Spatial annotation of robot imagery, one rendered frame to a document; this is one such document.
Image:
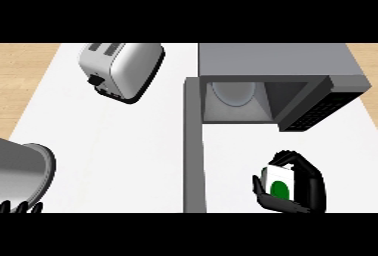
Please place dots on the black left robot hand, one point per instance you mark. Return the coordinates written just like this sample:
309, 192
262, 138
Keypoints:
21, 208

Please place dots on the grey microwave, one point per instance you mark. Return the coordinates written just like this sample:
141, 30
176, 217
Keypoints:
281, 83

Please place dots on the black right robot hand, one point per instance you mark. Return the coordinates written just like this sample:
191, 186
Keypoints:
311, 186

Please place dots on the white milk carton green label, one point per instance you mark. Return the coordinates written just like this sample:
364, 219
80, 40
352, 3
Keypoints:
280, 184

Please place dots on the grey microwave door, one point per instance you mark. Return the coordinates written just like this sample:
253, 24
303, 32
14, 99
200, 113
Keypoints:
194, 146

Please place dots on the silver toaster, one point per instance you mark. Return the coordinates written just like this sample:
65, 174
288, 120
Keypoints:
122, 70

